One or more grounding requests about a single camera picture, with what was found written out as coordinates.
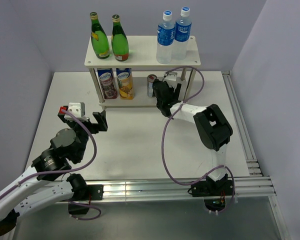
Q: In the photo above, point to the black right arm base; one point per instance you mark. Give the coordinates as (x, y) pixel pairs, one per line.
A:
(213, 192)

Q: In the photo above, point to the white two-tier wooden shelf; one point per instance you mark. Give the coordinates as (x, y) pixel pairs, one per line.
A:
(142, 60)

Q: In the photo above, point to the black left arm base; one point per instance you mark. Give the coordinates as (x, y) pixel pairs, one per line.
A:
(93, 192)

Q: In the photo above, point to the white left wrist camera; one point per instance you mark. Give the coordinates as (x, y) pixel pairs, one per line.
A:
(77, 109)

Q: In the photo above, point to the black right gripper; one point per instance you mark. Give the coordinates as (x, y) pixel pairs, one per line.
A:
(175, 95)

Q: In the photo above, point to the green glass bottle orange label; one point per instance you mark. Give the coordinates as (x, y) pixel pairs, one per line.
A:
(119, 41)

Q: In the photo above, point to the silver can red tab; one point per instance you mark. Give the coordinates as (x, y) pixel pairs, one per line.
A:
(150, 80)

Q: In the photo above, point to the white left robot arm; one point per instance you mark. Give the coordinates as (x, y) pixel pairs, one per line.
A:
(50, 178)

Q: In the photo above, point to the blue label water bottle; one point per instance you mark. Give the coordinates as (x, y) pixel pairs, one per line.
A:
(165, 38)
(183, 27)

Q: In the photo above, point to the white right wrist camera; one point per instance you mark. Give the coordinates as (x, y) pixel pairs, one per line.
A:
(171, 79)

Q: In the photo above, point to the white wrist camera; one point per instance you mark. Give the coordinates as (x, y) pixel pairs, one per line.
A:
(77, 109)
(171, 79)

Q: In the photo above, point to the aluminium frame rail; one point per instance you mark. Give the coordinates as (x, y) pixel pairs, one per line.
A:
(140, 202)

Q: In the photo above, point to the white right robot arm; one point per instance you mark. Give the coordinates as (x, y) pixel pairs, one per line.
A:
(213, 129)

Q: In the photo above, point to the grape juice carton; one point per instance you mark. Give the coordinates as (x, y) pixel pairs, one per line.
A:
(107, 83)

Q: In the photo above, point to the pineapple juice carton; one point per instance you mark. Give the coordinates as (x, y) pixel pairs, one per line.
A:
(125, 83)

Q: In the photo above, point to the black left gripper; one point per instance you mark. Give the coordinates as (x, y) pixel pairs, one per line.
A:
(100, 118)

